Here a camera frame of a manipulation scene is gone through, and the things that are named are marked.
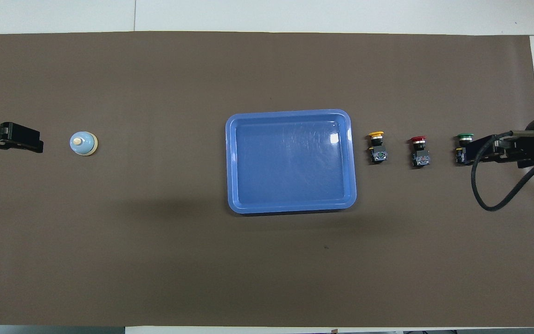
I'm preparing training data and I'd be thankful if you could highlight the green push button switch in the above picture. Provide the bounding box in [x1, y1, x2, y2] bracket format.
[455, 133, 475, 166]

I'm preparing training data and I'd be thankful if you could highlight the red push button switch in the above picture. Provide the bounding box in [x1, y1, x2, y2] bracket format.
[409, 135, 431, 167]

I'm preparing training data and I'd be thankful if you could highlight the yellow push button switch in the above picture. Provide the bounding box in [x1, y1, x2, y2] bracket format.
[367, 131, 388, 164]

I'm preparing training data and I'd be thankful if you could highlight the light blue desk bell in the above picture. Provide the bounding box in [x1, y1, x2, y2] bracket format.
[70, 131, 98, 156]

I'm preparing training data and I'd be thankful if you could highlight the blue plastic tray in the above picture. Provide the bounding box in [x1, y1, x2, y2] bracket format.
[225, 109, 357, 215]

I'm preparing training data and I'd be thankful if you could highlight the brown table mat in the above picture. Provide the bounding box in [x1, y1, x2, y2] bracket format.
[0, 31, 534, 328]

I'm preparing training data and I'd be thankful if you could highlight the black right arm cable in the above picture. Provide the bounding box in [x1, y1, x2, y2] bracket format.
[470, 131, 534, 212]

